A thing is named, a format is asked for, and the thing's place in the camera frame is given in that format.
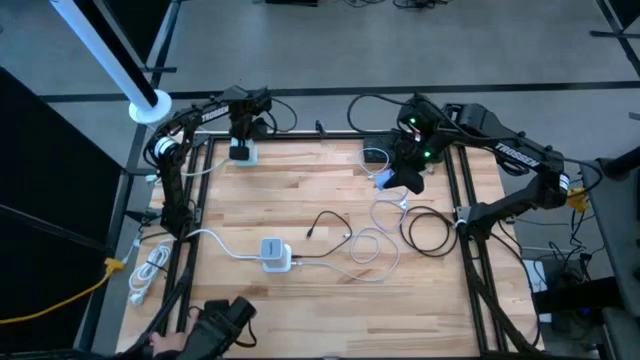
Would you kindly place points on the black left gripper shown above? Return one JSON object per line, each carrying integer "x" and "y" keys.
{"x": 247, "y": 107}

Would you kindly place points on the white power strip tower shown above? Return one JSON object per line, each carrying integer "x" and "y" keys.
{"x": 272, "y": 249}

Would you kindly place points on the mint green power cube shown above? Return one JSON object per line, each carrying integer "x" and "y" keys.
{"x": 254, "y": 152}

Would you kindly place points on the black power strip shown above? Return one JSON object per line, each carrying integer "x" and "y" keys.
{"x": 375, "y": 142}

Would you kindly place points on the black aluminium table frame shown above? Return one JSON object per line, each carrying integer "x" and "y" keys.
{"x": 300, "y": 136}

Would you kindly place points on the black electronics box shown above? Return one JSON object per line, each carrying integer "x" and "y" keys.
{"x": 575, "y": 297}

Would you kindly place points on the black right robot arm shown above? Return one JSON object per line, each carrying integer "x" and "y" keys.
{"x": 515, "y": 150}

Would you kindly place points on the person's hand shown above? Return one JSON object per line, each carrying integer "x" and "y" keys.
{"x": 170, "y": 342}

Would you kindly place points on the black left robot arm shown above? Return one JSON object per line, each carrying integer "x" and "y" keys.
{"x": 172, "y": 190}

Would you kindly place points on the black floor object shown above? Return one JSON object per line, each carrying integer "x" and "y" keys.
{"x": 290, "y": 2}

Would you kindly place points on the black curtain stand foot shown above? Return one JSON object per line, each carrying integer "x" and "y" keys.
{"x": 160, "y": 69}
{"x": 612, "y": 34}

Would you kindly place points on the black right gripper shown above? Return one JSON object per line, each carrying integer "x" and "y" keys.
{"x": 417, "y": 140}

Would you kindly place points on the black clamp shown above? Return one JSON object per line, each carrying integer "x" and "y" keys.
{"x": 321, "y": 130}

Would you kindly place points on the yellow power plug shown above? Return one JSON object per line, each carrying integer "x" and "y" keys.
{"x": 579, "y": 201}

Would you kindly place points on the grey side table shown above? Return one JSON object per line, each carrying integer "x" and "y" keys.
{"x": 612, "y": 225}

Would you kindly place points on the grey metal bracket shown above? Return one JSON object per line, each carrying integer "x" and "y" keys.
{"x": 460, "y": 212}

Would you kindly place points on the white flat box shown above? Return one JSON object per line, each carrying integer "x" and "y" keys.
{"x": 537, "y": 282}

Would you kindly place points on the black curtain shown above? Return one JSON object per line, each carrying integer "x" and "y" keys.
{"x": 627, "y": 10}
{"x": 140, "y": 25}
{"x": 25, "y": 125}

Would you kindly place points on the white pole with round base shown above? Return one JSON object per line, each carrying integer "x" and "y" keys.
{"x": 106, "y": 60}

